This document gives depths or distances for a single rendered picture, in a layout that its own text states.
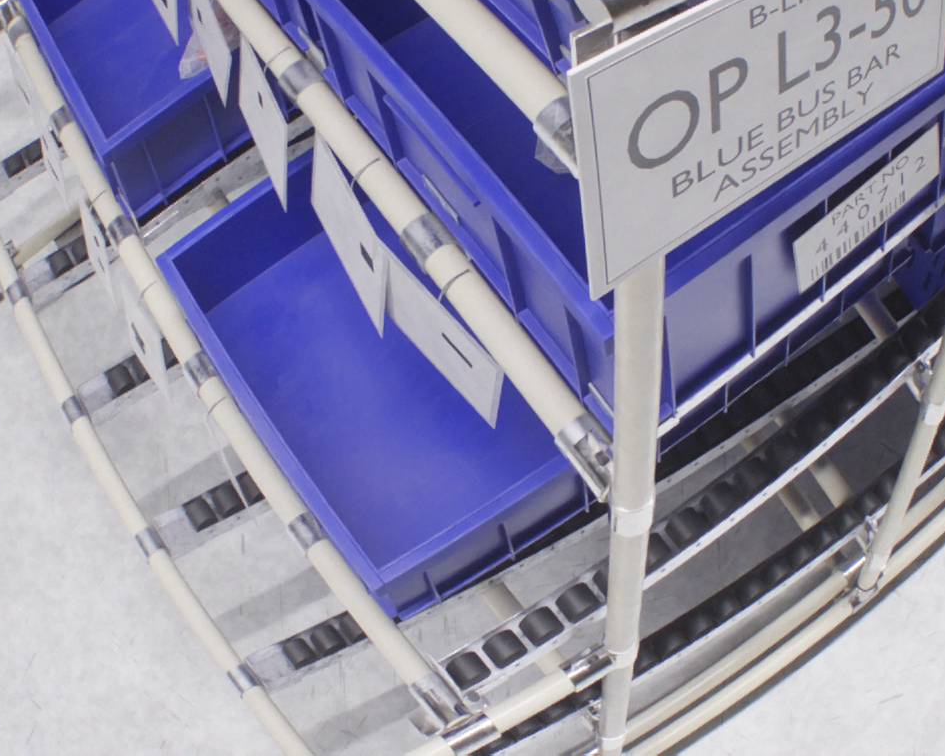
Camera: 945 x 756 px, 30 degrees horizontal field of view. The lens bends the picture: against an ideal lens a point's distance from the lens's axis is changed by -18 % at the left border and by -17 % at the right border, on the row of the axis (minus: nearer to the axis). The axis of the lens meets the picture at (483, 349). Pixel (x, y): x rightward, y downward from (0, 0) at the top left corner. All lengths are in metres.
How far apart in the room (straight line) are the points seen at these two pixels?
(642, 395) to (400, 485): 0.56
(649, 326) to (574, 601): 0.59
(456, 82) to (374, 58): 0.21
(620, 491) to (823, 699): 1.14
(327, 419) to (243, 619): 0.77
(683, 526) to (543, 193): 0.37
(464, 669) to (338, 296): 0.37
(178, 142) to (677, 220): 0.90
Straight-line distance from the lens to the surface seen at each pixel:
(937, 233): 1.82
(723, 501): 1.73
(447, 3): 1.12
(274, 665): 2.03
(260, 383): 1.81
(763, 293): 1.36
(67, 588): 2.58
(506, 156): 1.49
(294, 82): 1.58
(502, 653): 1.69
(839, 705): 2.45
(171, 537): 2.09
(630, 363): 1.18
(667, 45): 0.90
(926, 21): 1.09
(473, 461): 1.75
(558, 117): 1.06
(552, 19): 1.02
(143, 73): 2.02
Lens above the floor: 2.34
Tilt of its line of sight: 63 degrees down
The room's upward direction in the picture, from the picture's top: 7 degrees counter-clockwise
